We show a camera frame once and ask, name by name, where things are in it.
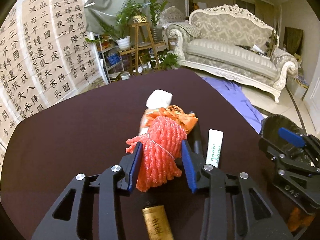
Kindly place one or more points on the white crumpled tissue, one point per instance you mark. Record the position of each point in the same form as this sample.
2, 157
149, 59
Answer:
160, 98

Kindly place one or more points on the tall green plant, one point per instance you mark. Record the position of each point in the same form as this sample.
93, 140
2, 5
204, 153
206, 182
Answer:
153, 7

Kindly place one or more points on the potted plant white pot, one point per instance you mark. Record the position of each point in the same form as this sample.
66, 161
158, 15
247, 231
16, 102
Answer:
123, 42

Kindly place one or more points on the red foam net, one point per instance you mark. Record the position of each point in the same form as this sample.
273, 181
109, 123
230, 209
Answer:
162, 145

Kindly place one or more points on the brown toy rifle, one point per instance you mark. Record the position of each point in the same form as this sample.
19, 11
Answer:
272, 42

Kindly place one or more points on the ornate white sofa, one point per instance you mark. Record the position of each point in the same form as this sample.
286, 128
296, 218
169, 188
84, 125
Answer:
225, 55

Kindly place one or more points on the stack of papers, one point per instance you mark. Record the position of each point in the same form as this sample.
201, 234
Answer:
258, 49

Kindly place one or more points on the calligraphy wall scroll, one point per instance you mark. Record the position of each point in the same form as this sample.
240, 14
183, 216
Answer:
37, 55

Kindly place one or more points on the white panel door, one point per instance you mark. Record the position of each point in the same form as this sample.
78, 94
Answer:
313, 97

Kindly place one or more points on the gold label bottle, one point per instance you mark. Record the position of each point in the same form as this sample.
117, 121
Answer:
156, 222

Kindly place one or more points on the wooden plant stand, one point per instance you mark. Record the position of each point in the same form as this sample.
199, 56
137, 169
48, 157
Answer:
140, 37

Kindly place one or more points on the flat black object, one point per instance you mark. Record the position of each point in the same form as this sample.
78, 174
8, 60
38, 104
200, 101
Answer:
242, 47

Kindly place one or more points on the small green floor plant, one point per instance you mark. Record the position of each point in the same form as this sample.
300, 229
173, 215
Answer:
170, 61

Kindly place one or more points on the purple floor cloth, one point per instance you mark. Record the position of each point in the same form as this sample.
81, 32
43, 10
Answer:
237, 97

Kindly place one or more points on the black marker pen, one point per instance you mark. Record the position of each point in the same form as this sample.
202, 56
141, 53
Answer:
197, 140

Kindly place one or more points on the leafy green plant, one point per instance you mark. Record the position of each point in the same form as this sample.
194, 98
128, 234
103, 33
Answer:
128, 7

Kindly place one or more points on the round bin with black bag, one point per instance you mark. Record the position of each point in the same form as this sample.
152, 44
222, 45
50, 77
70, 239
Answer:
275, 127

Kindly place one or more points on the ornate white armchair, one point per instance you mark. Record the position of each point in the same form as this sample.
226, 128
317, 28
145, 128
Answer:
172, 13

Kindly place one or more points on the crumpled orange plastic bag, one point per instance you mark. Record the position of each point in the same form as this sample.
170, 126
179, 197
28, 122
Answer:
297, 220

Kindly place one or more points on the white squeeze tube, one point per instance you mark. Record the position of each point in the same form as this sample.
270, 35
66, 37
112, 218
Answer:
214, 145

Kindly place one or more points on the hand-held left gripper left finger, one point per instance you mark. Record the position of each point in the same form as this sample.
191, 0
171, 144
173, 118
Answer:
135, 165

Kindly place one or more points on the orange patterned plastic bag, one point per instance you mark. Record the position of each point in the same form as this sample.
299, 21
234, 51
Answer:
185, 121

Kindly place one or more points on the small white cup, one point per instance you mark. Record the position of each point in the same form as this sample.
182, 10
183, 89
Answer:
125, 76

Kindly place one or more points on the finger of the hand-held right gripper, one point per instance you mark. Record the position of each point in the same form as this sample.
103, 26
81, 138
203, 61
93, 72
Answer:
291, 137
268, 147

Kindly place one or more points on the clear plastic storage box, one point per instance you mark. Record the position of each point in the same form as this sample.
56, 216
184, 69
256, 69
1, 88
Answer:
298, 87

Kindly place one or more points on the metal shelf rack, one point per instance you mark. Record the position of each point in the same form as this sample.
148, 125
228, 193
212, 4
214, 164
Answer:
112, 60

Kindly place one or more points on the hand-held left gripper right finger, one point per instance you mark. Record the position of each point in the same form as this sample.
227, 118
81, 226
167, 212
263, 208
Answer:
188, 165

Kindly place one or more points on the dark brown leaning panel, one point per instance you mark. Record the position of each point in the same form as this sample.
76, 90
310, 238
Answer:
293, 40

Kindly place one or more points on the grey curtain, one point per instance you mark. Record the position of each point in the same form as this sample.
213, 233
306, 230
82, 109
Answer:
107, 5

